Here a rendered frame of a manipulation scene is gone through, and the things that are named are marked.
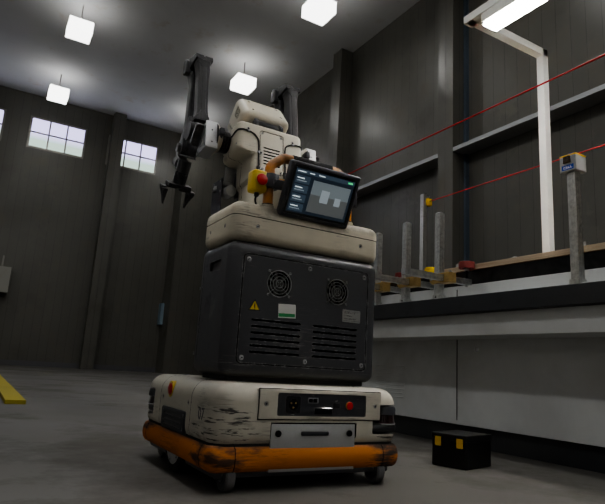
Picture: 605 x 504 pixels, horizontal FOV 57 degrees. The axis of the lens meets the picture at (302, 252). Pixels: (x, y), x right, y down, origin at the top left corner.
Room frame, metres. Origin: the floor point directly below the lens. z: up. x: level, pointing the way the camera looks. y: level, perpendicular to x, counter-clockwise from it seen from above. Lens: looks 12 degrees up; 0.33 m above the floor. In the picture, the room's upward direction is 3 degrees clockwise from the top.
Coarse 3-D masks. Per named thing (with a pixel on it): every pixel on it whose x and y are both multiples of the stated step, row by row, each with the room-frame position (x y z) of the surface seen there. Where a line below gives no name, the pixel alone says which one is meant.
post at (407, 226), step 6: (408, 222) 2.92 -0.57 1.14; (408, 228) 2.91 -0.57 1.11; (402, 234) 2.94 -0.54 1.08; (408, 234) 2.91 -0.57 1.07; (402, 240) 2.94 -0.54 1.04; (408, 240) 2.92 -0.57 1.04; (402, 246) 2.94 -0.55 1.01; (408, 246) 2.92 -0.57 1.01; (402, 252) 2.93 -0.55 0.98; (408, 252) 2.92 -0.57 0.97; (402, 258) 2.93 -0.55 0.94; (408, 258) 2.92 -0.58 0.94; (402, 264) 2.93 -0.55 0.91; (408, 264) 2.92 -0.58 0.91; (402, 276) 2.93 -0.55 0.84; (408, 276) 2.92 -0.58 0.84; (402, 288) 2.93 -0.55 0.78; (408, 288) 2.92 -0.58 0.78; (402, 294) 2.93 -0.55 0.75; (408, 294) 2.92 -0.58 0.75
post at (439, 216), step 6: (438, 216) 2.70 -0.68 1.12; (444, 216) 2.71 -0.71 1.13; (438, 222) 2.70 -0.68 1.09; (444, 222) 2.71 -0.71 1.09; (438, 228) 2.70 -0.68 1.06; (444, 228) 2.71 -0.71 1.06; (438, 234) 2.70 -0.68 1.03; (444, 234) 2.71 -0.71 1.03; (438, 240) 2.70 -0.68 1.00; (444, 240) 2.71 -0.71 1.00; (438, 246) 2.70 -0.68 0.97; (444, 246) 2.71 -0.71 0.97; (438, 252) 2.70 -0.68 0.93; (444, 252) 2.71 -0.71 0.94; (438, 258) 2.70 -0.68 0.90; (438, 264) 2.70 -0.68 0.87; (438, 270) 2.70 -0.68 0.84; (438, 288) 2.69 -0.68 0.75; (438, 294) 2.69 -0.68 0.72
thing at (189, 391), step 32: (160, 384) 1.93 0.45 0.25; (192, 384) 1.68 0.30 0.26; (224, 384) 1.53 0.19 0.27; (256, 384) 1.58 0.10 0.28; (288, 384) 1.65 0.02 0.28; (320, 384) 1.86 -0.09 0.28; (160, 416) 1.88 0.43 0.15; (192, 416) 1.62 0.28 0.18; (224, 416) 1.50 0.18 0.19; (256, 416) 1.54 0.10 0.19; (384, 416) 1.77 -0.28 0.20; (160, 448) 1.93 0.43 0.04; (192, 448) 1.58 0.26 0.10; (224, 448) 1.50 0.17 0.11; (256, 448) 1.55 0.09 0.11; (288, 448) 1.60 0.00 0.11; (320, 448) 1.65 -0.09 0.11; (352, 448) 1.70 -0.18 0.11; (384, 448) 1.76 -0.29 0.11
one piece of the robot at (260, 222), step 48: (240, 240) 1.61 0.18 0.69; (288, 240) 1.66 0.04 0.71; (336, 240) 1.75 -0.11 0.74; (240, 288) 1.59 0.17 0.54; (288, 288) 1.68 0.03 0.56; (336, 288) 1.75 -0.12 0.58; (240, 336) 1.60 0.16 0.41; (288, 336) 1.69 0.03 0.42; (336, 336) 1.76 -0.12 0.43; (336, 384) 1.80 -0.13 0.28
